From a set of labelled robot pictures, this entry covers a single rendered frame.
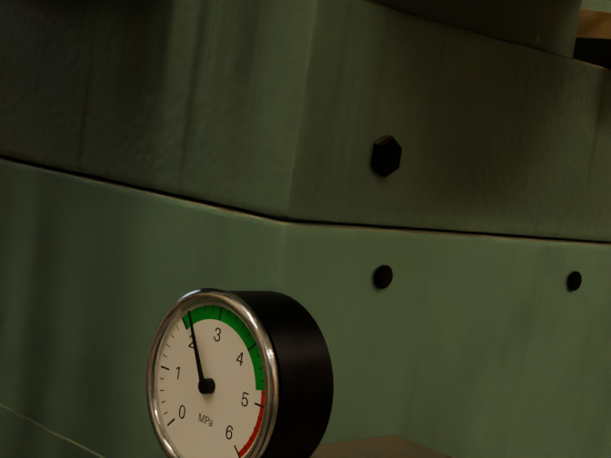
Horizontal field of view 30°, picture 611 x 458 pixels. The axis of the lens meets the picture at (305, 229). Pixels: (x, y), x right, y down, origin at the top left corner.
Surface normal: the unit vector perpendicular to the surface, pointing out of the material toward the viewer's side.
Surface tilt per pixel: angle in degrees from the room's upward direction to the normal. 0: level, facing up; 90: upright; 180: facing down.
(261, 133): 90
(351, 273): 90
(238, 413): 90
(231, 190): 90
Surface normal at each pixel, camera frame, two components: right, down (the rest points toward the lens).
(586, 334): 0.70, 0.16
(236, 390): -0.70, -0.04
